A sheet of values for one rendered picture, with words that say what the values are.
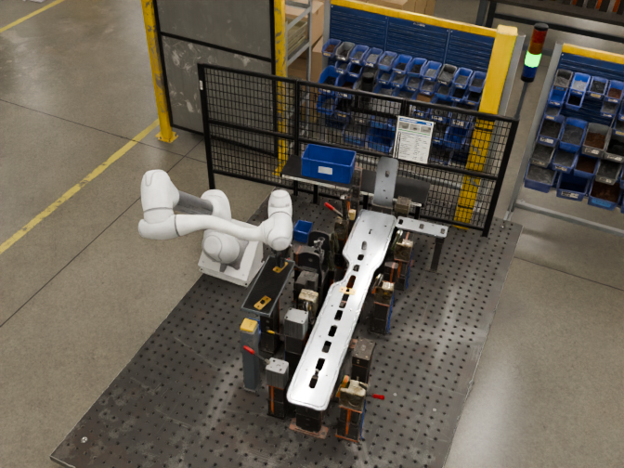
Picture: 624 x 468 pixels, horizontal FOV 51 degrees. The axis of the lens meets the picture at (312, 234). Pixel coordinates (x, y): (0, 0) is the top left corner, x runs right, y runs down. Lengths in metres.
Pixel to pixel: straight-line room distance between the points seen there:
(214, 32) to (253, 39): 0.34
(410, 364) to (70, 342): 2.29
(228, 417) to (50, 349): 1.73
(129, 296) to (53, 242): 0.88
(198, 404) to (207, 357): 0.28
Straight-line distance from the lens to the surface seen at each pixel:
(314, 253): 3.20
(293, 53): 5.55
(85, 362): 4.44
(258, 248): 3.71
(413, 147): 3.89
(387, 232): 3.64
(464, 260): 4.01
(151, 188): 3.02
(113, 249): 5.14
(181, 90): 5.87
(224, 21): 5.30
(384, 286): 3.27
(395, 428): 3.19
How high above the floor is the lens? 3.38
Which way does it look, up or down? 42 degrees down
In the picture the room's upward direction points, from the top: 2 degrees clockwise
